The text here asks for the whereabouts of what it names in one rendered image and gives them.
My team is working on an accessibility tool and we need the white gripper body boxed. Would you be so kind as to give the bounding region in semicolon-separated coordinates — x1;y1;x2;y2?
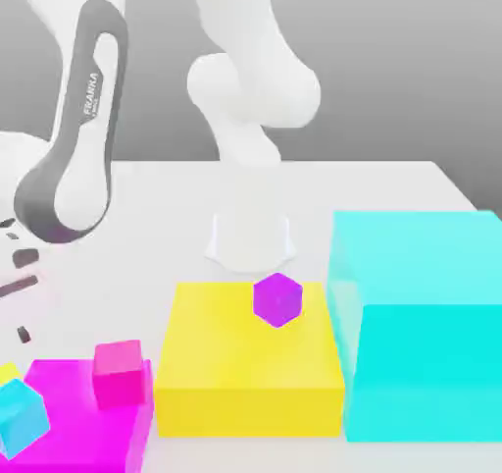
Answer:
0;269;51;322

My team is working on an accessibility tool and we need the small yellow cube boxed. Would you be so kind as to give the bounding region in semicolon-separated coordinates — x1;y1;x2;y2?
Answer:
0;361;24;387

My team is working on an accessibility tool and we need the small cyan cube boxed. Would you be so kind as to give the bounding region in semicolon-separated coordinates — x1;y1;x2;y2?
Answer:
0;377;51;461

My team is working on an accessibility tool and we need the small pink cube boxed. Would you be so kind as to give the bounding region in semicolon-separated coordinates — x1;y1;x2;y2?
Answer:
92;339;146;410

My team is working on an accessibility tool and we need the small purple cube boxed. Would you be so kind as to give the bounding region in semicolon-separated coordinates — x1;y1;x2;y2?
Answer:
252;271;304;330

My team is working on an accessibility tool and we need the large magenta box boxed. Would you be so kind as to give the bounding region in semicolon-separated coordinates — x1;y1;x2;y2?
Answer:
0;357;155;473

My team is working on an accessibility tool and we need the large yellow box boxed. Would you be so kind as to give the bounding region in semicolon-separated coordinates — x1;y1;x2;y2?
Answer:
153;282;346;439

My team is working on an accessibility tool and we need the large cyan box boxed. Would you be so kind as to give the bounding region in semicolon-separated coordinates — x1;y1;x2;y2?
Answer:
327;209;502;444

